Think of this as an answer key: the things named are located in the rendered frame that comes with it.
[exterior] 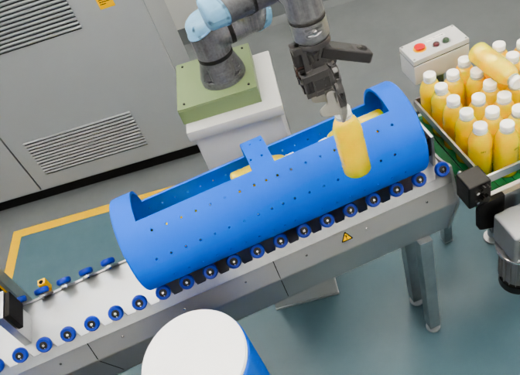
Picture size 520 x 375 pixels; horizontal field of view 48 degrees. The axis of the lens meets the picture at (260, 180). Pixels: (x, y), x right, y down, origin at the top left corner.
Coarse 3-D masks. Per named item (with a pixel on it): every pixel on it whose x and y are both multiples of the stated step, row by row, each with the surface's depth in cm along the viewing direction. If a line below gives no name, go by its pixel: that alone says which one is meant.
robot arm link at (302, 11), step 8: (280, 0) 115; (288, 0) 111; (296, 0) 111; (304, 0) 110; (312, 0) 111; (320, 0) 113; (288, 8) 113; (296, 8) 112; (304, 8) 111; (312, 8) 112; (320, 8) 113; (288, 16) 115; (296, 16) 113; (304, 16) 113; (312, 16) 113; (320, 16) 114; (296, 24) 114; (304, 24) 114; (312, 24) 114
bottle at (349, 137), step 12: (336, 120) 133; (348, 120) 132; (336, 132) 134; (348, 132) 132; (360, 132) 134; (336, 144) 138; (348, 144) 134; (360, 144) 135; (348, 156) 137; (360, 156) 137; (348, 168) 140; (360, 168) 139
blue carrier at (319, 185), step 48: (384, 96) 161; (240, 144) 168; (288, 144) 181; (384, 144) 157; (192, 192) 181; (288, 192) 157; (336, 192) 160; (144, 240) 155; (192, 240) 156; (240, 240) 161
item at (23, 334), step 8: (0, 296) 171; (8, 296) 171; (0, 304) 169; (8, 304) 169; (16, 304) 173; (0, 312) 166; (8, 312) 166; (16, 312) 171; (24, 312) 179; (0, 320) 165; (8, 320) 167; (16, 320) 169; (24, 320) 177; (8, 328) 168; (16, 328) 170; (24, 328) 175; (16, 336) 172; (24, 336) 173; (24, 344) 175
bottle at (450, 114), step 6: (444, 108) 177; (450, 108) 175; (456, 108) 175; (444, 114) 177; (450, 114) 176; (456, 114) 175; (444, 120) 178; (450, 120) 176; (456, 120) 176; (444, 126) 181; (450, 126) 178; (450, 132) 180; (444, 144) 187
